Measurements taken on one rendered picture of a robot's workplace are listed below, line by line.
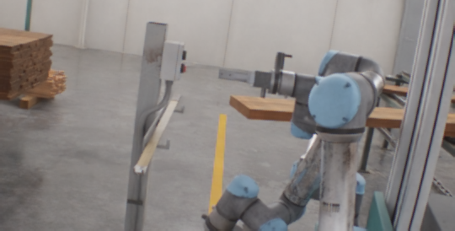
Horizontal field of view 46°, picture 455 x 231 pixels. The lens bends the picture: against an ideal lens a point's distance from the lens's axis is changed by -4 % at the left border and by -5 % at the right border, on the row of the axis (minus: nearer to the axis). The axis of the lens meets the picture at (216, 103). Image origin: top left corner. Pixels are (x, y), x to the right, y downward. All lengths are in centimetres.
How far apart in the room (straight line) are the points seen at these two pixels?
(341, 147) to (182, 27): 885
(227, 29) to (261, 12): 68
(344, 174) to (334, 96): 18
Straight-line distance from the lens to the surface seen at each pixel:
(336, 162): 130
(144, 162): 137
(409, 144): 182
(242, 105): 260
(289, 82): 168
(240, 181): 146
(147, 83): 170
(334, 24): 1020
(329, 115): 126
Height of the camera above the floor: 145
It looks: 12 degrees down
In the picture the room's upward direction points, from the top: 8 degrees clockwise
